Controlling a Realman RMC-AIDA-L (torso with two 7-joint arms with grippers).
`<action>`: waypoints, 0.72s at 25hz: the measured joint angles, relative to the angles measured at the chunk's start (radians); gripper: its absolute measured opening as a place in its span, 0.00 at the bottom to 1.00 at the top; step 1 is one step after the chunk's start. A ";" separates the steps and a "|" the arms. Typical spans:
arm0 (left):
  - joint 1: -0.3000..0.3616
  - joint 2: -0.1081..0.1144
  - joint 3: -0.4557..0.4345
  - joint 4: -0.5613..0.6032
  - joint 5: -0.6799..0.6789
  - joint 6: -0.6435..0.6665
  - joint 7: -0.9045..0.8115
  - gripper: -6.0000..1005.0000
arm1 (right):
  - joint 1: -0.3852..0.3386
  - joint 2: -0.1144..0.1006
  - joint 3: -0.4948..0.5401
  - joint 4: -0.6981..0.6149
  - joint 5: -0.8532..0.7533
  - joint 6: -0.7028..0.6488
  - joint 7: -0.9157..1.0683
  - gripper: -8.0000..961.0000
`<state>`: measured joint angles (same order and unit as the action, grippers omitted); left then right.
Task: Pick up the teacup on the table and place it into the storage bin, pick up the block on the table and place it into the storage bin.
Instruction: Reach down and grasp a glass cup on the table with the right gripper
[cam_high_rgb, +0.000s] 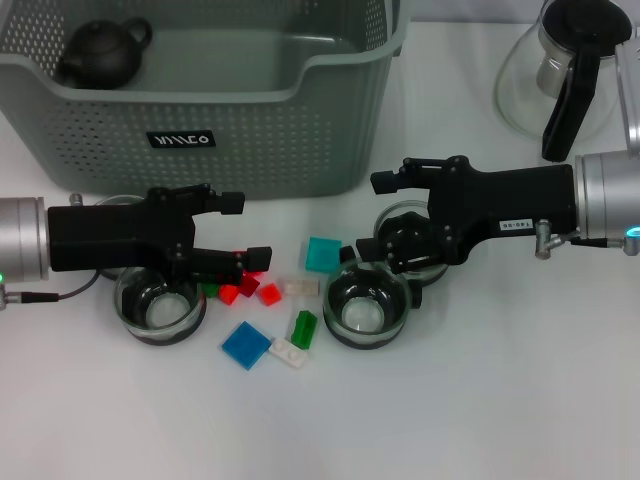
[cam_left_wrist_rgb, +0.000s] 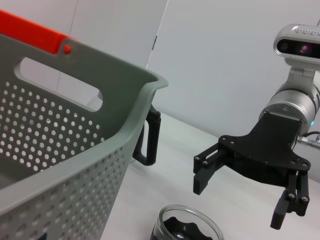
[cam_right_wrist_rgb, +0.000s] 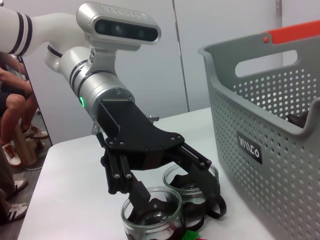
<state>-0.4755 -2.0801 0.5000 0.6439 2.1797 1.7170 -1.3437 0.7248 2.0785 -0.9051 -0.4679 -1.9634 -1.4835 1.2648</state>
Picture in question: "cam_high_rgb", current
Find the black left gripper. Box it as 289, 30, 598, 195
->
46, 182, 274, 289

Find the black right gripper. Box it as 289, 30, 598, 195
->
354, 154, 578, 276

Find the glass teacup with black base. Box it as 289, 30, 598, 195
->
113, 264, 207, 347
93, 193, 146, 282
322, 243, 415, 351
373, 199, 451, 309

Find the grey perforated storage bin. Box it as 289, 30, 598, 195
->
0, 0, 412, 201

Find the teal square building brick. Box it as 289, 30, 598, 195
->
298, 236, 343, 274

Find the translucent clear building brick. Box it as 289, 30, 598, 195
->
283, 276, 321, 297

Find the blue square building brick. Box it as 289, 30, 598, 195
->
220, 321, 274, 371

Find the green long building brick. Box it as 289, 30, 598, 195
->
291, 309, 319, 350

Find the white flat building brick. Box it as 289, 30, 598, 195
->
268, 337, 311, 370

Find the dark clay teapot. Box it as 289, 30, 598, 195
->
54, 17, 154, 91

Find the glass teapot with black handle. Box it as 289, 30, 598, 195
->
494, 0, 636, 162

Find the left arm grey cable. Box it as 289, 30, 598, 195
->
9, 272, 101, 304

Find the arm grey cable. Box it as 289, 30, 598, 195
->
9, 272, 101, 304
544, 233, 629, 247

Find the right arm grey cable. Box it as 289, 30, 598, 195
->
544, 233, 629, 247

